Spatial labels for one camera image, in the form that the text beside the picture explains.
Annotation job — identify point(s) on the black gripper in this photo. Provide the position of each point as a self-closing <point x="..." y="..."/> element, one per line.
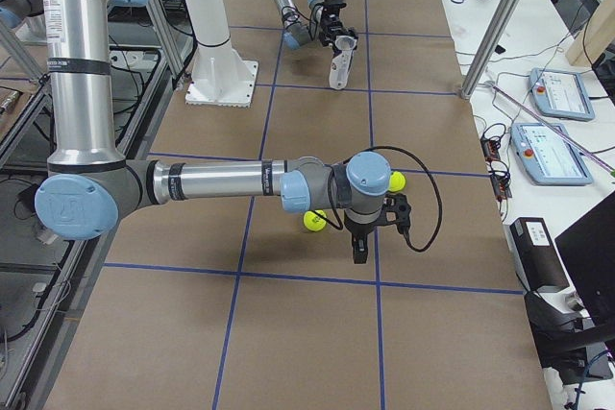
<point x="357" y="232"/>
<point x="330" y="25"/>

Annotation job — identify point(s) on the clear tennis ball can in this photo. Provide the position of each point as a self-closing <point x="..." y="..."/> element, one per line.
<point x="340" y="69"/>

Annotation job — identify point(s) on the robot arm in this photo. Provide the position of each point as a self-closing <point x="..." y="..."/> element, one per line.
<point x="296" y="32"/>
<point x="91" y="186"/>

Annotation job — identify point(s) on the tennis ball with Wilson print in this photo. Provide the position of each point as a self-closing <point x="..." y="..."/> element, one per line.
<point x="315" y="220"/>

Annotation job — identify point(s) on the tennis ball with Roland Garros print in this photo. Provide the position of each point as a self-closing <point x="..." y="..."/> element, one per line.
<point x="397" y="182"/>

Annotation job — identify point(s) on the black box with label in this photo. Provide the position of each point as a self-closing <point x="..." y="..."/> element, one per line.
<point x="540" y="264"/>

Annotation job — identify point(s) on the near blue teach pendant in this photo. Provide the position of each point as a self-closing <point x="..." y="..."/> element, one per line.
<point x="547" y="158"/>

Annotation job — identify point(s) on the blue teach pendant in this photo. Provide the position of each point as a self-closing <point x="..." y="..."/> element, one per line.
<point x="547" y="158"/>
<point x="560" y="94"/>

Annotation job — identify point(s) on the far blue teach pendant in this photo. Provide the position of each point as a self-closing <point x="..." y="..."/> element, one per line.
<point x="560" y="94"/>

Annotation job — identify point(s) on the black monitor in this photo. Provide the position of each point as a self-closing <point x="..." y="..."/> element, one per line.
<point x="587" y="251"/>

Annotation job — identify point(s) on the white central pedestal column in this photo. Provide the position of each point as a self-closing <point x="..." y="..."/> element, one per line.
<point x="219" y="76"/>

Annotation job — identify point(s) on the aluminium frame post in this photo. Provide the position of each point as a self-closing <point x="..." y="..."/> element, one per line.
<point x="493" y="33"/>

